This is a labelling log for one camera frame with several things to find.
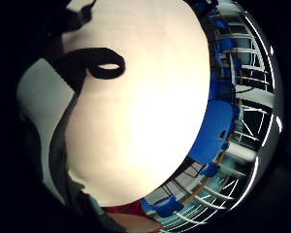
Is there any large blue chair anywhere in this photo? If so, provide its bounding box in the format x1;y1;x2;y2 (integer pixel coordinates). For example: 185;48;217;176
187;100;238;165

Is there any long ceiling light strip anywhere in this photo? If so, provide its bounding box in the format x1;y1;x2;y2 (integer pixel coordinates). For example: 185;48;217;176
243;14;276;92
228;156;260;212

